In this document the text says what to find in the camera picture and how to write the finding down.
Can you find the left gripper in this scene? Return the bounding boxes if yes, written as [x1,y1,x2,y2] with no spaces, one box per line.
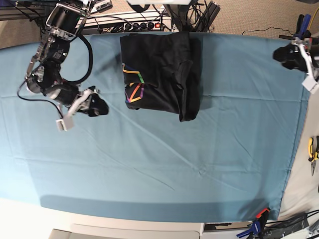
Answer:
[273,37,319,75]

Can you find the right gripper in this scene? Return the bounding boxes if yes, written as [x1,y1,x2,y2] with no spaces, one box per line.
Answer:
[47,84,109,117]

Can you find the black T-shirt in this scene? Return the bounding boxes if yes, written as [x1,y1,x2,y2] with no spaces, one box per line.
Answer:
[120,32,201,122]

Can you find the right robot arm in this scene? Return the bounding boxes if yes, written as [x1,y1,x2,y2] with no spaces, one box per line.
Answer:
[23,0,109,118]

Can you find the blue clamp top right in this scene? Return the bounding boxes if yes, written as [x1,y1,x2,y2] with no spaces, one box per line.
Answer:
[293,14,312,39]

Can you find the blue clamp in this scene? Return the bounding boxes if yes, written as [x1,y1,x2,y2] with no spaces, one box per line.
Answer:
[293,14,312,39]
[236,208,270,239]

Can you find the white power strip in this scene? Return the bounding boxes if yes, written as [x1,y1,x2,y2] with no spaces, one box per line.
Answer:
[84,15,172,34]

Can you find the teal table cloth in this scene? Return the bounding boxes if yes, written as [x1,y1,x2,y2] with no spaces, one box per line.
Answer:
[0,33,309,223]

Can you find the blue clamp bottom right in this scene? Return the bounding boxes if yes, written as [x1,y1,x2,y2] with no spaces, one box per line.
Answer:
[236,208,270,239]

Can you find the black bag bottom right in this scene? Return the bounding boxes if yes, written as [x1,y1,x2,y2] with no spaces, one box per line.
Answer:
[262,213,309,239]

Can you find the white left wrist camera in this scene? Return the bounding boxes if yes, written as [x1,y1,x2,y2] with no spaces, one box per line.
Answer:
[302,75,319,94]

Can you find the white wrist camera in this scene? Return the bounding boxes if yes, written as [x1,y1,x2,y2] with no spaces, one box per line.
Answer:
[302,75,319,94]
[55,117,74,131]

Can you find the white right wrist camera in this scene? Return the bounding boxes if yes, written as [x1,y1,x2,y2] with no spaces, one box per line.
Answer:
[55,117,74,131]

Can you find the yellow handled pliers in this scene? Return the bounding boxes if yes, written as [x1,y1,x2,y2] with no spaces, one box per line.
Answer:
[308,135,319,176]

